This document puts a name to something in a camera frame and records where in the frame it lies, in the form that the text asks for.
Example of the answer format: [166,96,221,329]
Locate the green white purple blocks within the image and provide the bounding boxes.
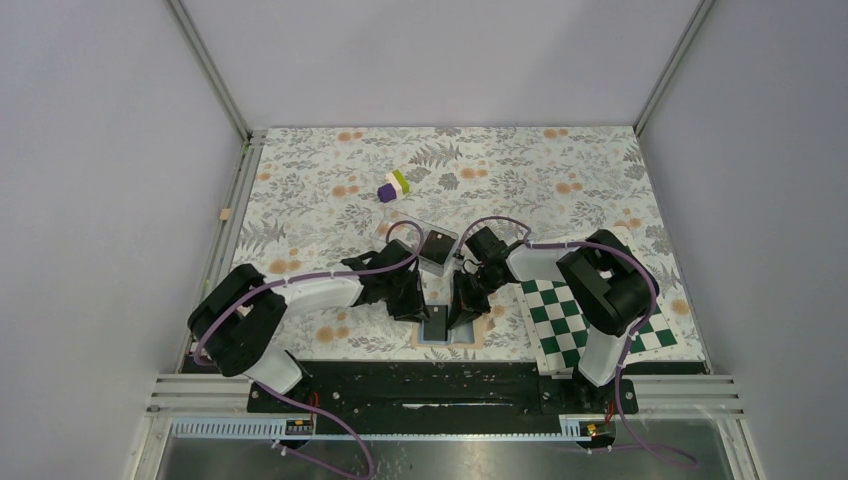
[376,170,410,203]

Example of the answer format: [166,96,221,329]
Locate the clear plastic card box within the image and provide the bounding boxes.
[371,208,459,277]

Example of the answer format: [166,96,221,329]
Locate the aluminium frame rail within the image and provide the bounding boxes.
[174,131,269,372]

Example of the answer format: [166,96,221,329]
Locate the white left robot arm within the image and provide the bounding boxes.
[187,240,423,411]

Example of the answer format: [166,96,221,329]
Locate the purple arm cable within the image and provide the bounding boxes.
[455,215,702,473]
[192,220,425,478]

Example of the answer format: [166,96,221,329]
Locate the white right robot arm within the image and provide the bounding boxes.
[446,227,659,412]

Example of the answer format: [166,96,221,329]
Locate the floral table mat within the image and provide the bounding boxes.
[230,126,705,361]

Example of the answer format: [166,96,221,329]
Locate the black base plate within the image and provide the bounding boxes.
[235,360,642,437]

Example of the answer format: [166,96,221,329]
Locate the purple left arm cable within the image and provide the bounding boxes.
[192,220,425,478]

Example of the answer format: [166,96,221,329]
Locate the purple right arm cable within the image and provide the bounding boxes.
[455,215,702,473]

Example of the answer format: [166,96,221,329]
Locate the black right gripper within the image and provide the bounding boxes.
[447,264,506,331]

